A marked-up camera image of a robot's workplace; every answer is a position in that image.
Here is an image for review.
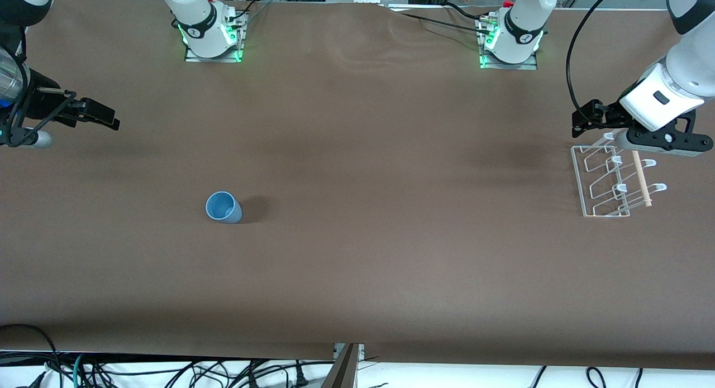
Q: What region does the blue plastic cup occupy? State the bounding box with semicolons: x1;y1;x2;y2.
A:
205;190;244;224

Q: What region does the brown table cover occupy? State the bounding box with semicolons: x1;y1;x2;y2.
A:
0;0;715;372

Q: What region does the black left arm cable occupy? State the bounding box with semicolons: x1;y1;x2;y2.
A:
565;0;622;130

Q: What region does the white wire cup rack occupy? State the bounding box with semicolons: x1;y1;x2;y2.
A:
570;131;668;218

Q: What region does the wooden rack handle rod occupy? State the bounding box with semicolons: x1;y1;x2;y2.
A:
631;149;654;208

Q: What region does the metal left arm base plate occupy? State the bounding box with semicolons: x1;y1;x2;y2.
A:
478;14;539;71

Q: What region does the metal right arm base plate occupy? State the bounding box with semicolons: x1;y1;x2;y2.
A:
184;7;246;64

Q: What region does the black cable on table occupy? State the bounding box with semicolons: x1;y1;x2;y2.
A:
441;1;507;21
385;6;488;33

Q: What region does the black right base cable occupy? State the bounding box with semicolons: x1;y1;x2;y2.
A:
211;0;270;25

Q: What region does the teal floor cable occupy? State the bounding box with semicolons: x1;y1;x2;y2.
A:
70;353;91;388

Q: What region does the aluminium table frame post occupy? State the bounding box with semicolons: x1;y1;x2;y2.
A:
320;343;365;388

